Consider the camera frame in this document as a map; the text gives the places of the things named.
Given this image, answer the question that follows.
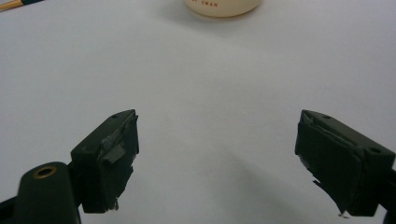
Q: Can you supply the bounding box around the dark green gold pen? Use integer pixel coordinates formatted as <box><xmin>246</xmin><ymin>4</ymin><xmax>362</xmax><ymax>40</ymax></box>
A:
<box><xmin>0</xmin><ymin>0</ymin><xmax>45</xmax><ymax>13</ymax></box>

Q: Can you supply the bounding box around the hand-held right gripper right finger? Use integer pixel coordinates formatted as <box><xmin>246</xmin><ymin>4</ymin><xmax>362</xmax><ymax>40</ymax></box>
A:
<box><xmin>294</xmin><ymin>109</ymin><xmax>396</xmax><ymax>217</ymax></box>

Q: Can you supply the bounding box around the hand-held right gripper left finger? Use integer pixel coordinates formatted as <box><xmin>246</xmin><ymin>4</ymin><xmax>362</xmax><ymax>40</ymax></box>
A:
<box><xmin>69</xmin><ymin>108</ymin><xmax>140</xmax><ymax>215</ymax></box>

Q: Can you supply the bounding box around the cream ceramic pen holder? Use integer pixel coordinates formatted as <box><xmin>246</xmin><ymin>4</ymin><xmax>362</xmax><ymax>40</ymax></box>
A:
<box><xmin>183</xmin><ymin>0</ymin><xmax>263</xmax><ymax>19</ymax></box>

